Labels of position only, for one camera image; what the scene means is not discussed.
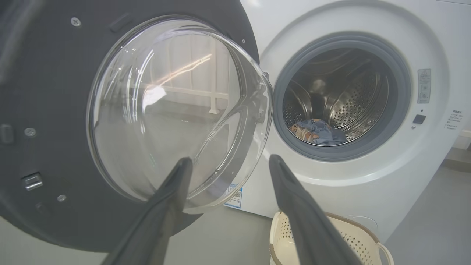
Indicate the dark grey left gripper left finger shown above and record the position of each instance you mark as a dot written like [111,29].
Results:
[154,224]

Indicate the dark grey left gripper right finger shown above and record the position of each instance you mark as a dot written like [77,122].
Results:
[312,228]

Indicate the dark round washing machine door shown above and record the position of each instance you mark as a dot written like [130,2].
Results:
[48,92]

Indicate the blue patterned garment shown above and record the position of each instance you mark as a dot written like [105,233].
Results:
[323,132]

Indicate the blue energy label sticker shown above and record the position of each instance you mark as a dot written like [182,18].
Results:
[235,198]

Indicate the cream perforated laundry basket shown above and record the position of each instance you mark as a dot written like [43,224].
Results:
[360,239]

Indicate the white front-load washing machine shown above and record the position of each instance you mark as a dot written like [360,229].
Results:
[404,176]

